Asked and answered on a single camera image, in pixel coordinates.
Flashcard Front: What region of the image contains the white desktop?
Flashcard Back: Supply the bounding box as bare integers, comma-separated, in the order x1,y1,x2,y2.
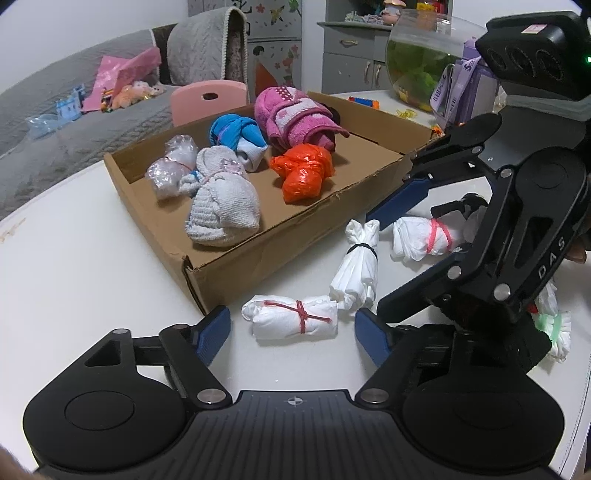
0,90,591,480

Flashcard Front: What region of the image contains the glass fish bowl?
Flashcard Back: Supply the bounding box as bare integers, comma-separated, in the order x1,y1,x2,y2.
385,9,485,112

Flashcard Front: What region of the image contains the pink towel roll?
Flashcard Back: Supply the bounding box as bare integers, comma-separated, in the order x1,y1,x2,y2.
254,85,350,153

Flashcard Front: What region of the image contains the clear blue plastic bag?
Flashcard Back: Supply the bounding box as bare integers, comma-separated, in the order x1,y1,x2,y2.
25,114,61,139

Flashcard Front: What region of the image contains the grey quilted sofa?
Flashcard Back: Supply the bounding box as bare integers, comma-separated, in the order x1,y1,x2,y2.
0,7,250,217

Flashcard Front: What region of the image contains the purple water bottle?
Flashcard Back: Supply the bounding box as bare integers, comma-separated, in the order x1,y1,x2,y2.
431,39,504,127

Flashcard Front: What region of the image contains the grey white towel roll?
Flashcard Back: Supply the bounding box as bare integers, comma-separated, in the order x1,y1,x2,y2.
181,145,262,250

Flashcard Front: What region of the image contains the orange plastic bag bundle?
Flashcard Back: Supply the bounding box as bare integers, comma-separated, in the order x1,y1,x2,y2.
270,143,334,204

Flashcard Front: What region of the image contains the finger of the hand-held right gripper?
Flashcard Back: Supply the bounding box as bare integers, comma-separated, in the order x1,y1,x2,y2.
366,113,504,225
376,251,468,325

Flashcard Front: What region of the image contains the white cloth bundle black band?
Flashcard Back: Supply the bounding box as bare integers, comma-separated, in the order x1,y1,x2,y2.
329,219,380,311

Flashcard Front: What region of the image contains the refrigerator with flower decals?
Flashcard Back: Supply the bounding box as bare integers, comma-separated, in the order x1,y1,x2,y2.
187,0,303,95

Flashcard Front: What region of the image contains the white cloth bundle green band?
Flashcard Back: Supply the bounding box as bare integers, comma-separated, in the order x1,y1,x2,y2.
531,281,572,363

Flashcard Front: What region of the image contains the pink plastic chair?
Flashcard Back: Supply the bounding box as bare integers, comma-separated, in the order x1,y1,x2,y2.
170,80,249,127

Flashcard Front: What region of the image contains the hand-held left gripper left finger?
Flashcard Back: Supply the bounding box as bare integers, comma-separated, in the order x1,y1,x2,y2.
85,305,233,409

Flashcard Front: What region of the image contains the pink plastic bag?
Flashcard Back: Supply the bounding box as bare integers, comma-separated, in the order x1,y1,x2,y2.
82,46,162,112

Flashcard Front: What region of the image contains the brown cardboard box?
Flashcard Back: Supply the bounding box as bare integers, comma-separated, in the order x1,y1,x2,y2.
104,90,446,315

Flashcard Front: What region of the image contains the grey cabinet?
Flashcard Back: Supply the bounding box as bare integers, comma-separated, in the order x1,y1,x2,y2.
321,0,462,93

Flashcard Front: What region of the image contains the pink mushroom ornament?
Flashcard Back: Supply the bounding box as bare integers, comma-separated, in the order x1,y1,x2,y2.
381,0,407,24

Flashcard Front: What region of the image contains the white cloth bundle red band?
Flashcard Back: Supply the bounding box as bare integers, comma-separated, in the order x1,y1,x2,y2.
241,295,339,346

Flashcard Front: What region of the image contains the white cloth bundle pink band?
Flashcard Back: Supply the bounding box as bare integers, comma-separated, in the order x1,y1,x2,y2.
392,216,467,261

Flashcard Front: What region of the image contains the clear plastic bag bundle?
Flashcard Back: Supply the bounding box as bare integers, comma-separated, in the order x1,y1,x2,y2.
145,135,200,200

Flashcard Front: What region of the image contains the plush toy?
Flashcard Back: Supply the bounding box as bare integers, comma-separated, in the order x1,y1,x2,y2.
111,80,160,109

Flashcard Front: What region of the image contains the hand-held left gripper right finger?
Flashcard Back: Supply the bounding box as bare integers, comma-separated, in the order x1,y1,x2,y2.
353,308,463,409

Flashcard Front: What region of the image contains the blue sock bundle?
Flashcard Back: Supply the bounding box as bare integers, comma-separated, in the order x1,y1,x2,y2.
209,115,269,172

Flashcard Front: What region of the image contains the blue toy castle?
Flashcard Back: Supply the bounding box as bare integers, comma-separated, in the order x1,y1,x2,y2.
55,85,86,121

